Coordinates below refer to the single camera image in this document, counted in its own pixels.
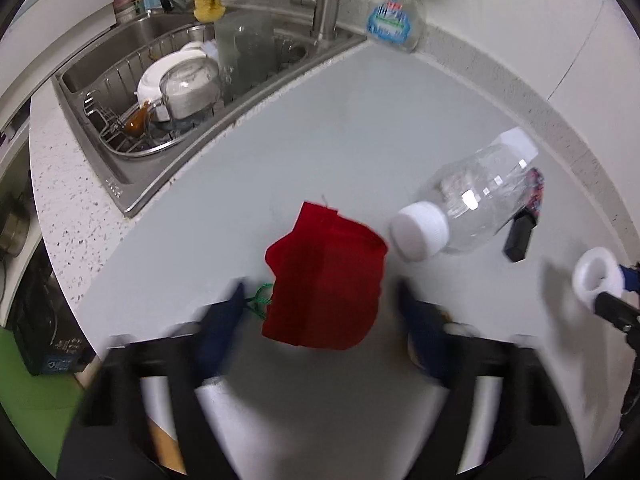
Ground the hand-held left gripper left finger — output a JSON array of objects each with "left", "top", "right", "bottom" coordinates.
[{"left": 59, "top": 280, "right": 247, "bottom": 480}]

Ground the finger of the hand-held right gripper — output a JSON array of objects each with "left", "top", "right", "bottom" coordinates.
[
  {"left": 592, "top": 291, "right": 640, "bottom": 335},
  {"left": 617, "top": 261, "right": 640, "bottom": 294}
]

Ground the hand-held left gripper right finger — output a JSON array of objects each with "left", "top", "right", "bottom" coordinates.
[{"left": 396, "top": 281, "right": 585, "bottom": 480}]

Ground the white tape roll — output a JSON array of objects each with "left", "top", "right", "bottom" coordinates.
[{"left": 571, "top": 248, "right": 626, "bottom": 306}]

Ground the red cloth pouch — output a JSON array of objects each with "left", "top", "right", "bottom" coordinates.
[{"left": 245, "top": 200, "right": 389, "bottom": 351}]

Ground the floral patterned black tube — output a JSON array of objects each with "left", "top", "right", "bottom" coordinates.
[{"left": 504, "top": 167, "right": 547, "bottom": 262}]

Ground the clear plastic bottle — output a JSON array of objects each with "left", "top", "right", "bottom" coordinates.
[{"left": 390, "top": 140, "right": 538, "bottom": 263}]

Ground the black bag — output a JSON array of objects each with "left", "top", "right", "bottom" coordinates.
[{"left": 10, "top": 260, "right": 96, "bottom": 376}]

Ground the green side cabinet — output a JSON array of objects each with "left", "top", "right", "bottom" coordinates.
[{"left": 0, "top": 327, "right": 86, "bottom": 441}]

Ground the brown wooden spoon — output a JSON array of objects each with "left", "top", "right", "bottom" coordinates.
[{"left": 122, "top": 101, "right": 153, "bottom": 137}]

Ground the steel pot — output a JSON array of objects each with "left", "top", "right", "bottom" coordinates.
[{"left": 0, "top": 195, "right": 28, "bottom": 261}]

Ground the white bowl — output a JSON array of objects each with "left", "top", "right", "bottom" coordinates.
[{"left": 136, "top": 42, "right": 221, "bottom": 111}]

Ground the white open shelf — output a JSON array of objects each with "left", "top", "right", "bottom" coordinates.
[{"left": 0, "top": 125, "right": 51, "bottom": 311}]

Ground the clear plastic tumbler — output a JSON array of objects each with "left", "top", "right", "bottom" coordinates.
[{"left": 214, "top": 10, "right": 278, "bottom": 103}]

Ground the hand soap pump bottle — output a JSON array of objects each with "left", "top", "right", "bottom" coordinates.
[{"left": 366, "top": 0, "right": 426, "bottom": 53}]

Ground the stainless steel sink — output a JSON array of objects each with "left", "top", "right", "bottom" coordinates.
[{"left": 52, "top": 7, "right": 371, "bottom": 218}]

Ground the steel gooseneck faucet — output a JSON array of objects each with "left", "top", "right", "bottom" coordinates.
[{"left": 290, "top": 0, "right": 343, "bottom": 43}]

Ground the white dishwasher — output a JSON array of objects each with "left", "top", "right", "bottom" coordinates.
[{"left": 0, "top": 0, "right": 116, "bottom": 131}]

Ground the wire dish rack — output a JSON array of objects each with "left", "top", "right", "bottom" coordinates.
[{"left": 82, "top": 30, "right": 308, "bottom": 161}]

